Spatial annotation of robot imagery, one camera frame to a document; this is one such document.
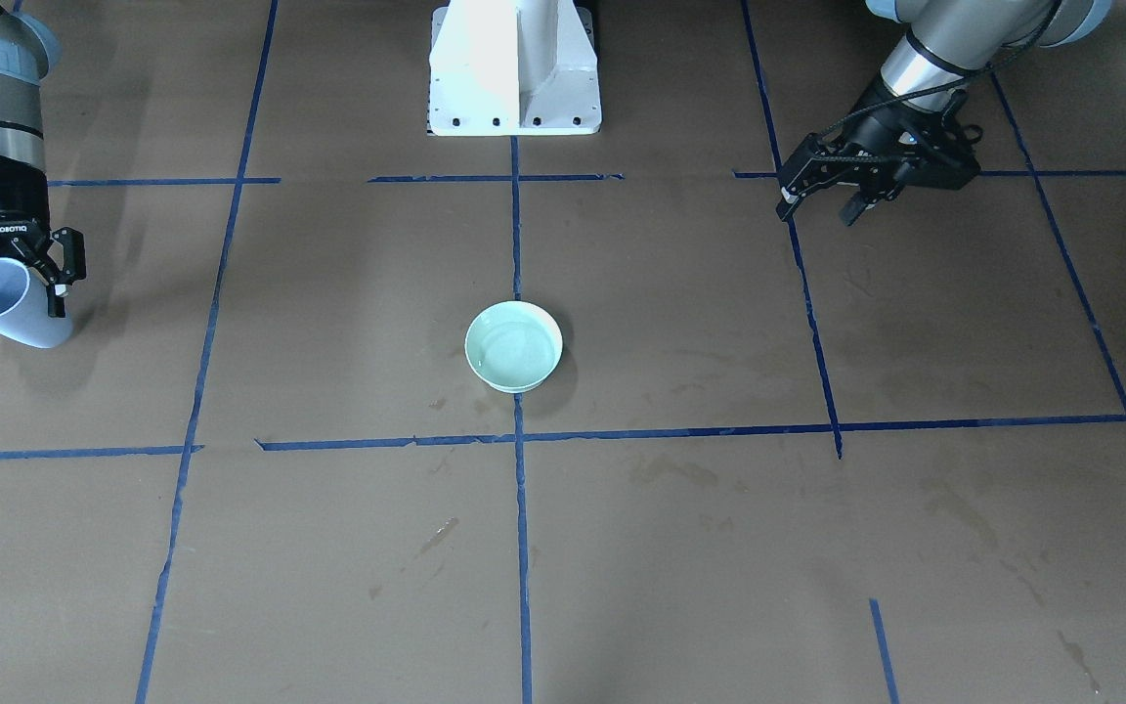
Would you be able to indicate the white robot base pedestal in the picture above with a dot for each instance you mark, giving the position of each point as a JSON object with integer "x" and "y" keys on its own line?
{"x": 514, "y": 68}

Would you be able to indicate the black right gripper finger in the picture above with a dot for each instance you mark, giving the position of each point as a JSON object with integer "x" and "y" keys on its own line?
{"x": 60, "y": 259}

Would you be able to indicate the mint green bowl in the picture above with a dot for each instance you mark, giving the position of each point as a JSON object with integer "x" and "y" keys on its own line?
{"x": 513, "y": 346}

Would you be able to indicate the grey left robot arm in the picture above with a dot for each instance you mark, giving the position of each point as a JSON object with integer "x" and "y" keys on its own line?
{"x": 949, "y": 45}

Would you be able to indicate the blue plastic cup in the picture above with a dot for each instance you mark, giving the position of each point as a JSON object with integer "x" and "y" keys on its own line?
{"x": 25, "y": 311}

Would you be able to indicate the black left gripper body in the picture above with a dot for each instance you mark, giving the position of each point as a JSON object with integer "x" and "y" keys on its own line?
{"x": 882, "y": 128}

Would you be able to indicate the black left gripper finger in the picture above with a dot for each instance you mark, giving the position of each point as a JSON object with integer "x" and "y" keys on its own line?
{"x": 866, "y": 199}
{"x": 816, "y": 164}

